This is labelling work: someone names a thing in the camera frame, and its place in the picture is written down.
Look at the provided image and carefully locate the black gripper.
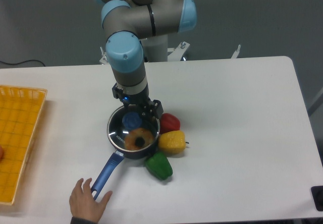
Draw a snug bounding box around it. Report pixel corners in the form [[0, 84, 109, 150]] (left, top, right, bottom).
[[112, 83, 163, 120]]

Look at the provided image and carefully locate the dark pot blue handle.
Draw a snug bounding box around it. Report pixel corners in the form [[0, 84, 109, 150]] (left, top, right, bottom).
[[91, 105, 160, 199]]

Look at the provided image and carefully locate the glass lid blue knob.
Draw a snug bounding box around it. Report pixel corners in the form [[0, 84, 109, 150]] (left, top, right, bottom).
[[106, 105, 160, 153]]

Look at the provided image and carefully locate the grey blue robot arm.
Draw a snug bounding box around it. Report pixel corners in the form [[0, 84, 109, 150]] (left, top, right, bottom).
[[97, 0, 197, 119]]

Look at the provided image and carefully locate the dark sleeve forearm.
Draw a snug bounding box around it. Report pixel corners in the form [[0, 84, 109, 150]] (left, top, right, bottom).
[[70, 216, 98, 224]]

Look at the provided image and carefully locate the person's hand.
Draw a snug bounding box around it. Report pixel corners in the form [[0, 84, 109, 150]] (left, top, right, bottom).
[[69, 178, 113, 222]]

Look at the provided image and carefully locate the red bell pepper toy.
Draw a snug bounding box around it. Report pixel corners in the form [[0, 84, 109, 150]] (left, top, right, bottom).
[[160, 113, 181, 134]]

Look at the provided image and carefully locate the yellow bell pepper toy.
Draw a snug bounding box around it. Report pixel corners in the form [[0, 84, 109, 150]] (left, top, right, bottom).
[[158, 130, 187, 154]]

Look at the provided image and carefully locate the green bell pepper toy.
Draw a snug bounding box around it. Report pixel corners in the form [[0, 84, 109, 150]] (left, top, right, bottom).
[[145, 152, 173, 181]]

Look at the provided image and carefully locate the yellow plastic basket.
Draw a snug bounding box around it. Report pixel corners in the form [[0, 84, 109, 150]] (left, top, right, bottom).
[[1, 85, 47, 205]]

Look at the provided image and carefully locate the black table corner device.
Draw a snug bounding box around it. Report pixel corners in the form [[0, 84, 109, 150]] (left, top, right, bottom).
[[311, 186, 323, 211]]

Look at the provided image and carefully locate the orange shrimp ring toy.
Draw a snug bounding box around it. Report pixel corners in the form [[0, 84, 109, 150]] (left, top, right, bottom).
[[124, 128, 154, 151]]

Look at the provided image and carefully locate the white table leg bracket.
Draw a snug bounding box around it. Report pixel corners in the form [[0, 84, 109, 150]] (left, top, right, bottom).
[[232, 44, 241, 59]]

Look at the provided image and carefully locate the black cable on floor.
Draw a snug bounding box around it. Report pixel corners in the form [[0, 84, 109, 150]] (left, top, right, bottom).
[[0, 59, 46, 67]]

